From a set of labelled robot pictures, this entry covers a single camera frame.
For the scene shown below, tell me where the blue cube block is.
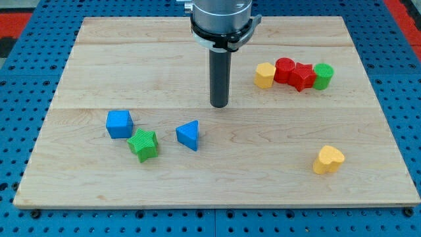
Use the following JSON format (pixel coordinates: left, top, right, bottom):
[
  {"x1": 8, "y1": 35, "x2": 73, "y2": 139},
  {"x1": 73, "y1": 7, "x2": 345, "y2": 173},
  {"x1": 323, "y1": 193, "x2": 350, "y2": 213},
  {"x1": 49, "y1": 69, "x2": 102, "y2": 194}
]
[{"x1": 106, "y1": 110, "x2": 134, "y2": 139}]

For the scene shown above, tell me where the light wooden board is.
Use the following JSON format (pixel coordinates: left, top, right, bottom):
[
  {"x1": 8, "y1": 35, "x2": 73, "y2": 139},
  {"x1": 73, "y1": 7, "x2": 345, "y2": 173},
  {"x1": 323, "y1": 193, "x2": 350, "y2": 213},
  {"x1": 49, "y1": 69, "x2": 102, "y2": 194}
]
[{"x1": 14, "y1": 16, "x2": 420, "y2": 209}]

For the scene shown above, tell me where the red star block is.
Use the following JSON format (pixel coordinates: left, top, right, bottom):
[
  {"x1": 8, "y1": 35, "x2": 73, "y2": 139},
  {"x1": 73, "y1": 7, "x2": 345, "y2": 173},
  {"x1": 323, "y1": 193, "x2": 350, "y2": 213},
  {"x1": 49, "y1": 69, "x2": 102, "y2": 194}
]
[{"x1": 287, "y1": 63, "x2": 316, "y2": 92}]

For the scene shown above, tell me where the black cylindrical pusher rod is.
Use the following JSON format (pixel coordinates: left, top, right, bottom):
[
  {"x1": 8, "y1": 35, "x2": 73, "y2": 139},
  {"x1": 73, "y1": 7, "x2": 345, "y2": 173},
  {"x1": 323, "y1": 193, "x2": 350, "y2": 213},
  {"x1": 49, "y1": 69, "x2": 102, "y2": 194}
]
[{"x1": 209, "y1": 51, "x2": 231, "y2": 108}]

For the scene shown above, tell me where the blue triangle block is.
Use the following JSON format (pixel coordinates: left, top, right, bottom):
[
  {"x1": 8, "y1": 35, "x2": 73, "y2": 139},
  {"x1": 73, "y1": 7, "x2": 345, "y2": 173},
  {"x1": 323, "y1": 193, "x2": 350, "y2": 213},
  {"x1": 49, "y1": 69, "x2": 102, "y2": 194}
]
[{"x1": 176, "y1": 120, "x2": 199, "y2": 151}]

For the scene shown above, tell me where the green star block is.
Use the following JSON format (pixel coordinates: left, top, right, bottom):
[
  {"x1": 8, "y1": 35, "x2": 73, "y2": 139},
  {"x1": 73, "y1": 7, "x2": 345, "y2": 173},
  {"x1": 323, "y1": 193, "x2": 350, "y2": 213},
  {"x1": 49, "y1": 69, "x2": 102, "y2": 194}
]
[{"x1": 127, "y1": 128, "x2": 158, "y2": 163}]

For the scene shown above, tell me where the yellow hexagon block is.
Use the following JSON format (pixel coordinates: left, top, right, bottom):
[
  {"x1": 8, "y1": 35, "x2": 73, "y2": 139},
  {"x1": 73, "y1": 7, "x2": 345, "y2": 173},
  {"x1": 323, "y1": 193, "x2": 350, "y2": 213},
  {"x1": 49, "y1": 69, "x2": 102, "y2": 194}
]
[{"x1": 254, "y1": 63, "x2": 276, "y2": 89}]

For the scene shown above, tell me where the green cylinder block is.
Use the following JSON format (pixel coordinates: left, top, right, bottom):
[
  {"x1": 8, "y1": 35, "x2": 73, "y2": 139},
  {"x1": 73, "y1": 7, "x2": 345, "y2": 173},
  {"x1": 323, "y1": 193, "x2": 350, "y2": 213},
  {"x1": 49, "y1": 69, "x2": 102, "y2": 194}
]
[{"x1": 313, "y1": 63, "x2": 334, "y2": 90}]

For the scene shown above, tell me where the yellow heart block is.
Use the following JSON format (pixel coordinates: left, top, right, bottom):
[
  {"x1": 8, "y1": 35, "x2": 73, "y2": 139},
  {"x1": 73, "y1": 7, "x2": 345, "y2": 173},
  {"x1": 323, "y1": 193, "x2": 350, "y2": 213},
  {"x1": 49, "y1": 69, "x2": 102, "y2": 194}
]
[{"x1": 312, "y1": 145, "x2": 345, "y2": 174}]

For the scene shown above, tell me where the red cylinder block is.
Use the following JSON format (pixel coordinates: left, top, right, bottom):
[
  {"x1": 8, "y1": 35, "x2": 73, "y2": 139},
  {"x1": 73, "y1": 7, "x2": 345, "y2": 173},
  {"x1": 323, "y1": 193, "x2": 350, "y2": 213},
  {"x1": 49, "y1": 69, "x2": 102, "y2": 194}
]
[{"x1": 274, "y1": 57, "x2": 295, "y2": 84}]

